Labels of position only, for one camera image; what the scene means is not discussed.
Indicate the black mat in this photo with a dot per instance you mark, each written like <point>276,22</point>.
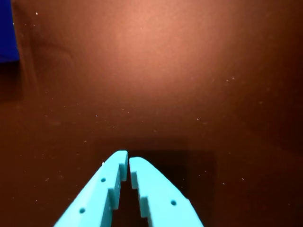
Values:
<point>165,94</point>

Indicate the blue cube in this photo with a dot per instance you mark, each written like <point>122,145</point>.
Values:
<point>8,30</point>

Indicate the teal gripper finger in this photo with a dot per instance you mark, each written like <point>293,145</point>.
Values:
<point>94,194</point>
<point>161,203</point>

